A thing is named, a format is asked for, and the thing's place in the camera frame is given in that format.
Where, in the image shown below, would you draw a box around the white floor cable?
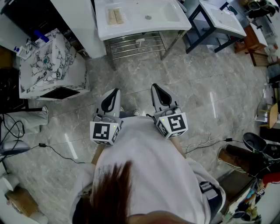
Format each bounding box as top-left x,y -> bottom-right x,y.
181,131 -> 228,158

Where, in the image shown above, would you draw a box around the marble pattern sink cabinet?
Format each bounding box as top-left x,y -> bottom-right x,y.
19,28 -> 90,101

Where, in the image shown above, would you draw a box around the black swivel stool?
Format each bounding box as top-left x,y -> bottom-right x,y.
242,132 -> 280,175

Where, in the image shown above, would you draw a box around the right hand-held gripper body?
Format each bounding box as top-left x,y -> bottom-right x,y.
146,101 -> 189,140

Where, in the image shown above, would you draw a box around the black metal sink stand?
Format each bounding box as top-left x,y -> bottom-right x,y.
185,4 -> 241,54

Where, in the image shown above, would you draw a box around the square white sink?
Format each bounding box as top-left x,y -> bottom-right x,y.
199,0 -> 248,39

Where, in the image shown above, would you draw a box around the wooden sink stand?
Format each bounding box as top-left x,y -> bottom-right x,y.
235,26 -> 270,67

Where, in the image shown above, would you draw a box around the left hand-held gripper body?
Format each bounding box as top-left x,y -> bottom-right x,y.
90,108 -> 123,146

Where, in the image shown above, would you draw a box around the large white ceramic sink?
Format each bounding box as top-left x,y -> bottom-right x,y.
94,0 -> 192,41

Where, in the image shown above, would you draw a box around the beige cosmetic tube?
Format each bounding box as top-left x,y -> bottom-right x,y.
107,9 -> 118,25
115,9 -> 127,25

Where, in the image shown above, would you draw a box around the tangled black cables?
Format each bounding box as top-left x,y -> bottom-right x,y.
0,113 -> 25,145

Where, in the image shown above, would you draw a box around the blue plastic bottle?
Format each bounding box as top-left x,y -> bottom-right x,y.
34,30 -> 49,42

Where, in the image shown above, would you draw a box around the person's right forearm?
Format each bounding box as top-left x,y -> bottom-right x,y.
170,136 -> 186,158

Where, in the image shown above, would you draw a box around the black cable with adapter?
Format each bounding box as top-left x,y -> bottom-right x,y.
30,143 -> 86,165

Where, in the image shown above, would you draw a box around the narrow white sink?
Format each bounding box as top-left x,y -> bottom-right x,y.
249,21 -> 269,48

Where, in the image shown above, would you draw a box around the person's white shirt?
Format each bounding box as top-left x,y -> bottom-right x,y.
70,115 -> 226,224

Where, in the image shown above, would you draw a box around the person's left forearm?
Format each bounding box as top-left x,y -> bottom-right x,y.
91,143 -> 105,165

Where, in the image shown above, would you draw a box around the steel sink stand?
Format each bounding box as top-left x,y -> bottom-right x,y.
104,30 -> 189,71

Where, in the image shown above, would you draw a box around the cardboard box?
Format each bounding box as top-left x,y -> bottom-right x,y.
5,187 -> 39,217

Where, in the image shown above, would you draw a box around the black faucet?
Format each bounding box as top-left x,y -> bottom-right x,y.
220,1 -> 238,15

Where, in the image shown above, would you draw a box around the wooden round board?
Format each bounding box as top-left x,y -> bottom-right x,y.
267,102 -> 279,129

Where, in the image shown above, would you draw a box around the grey chair base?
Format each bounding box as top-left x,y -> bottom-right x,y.
0,140 -> 31,156

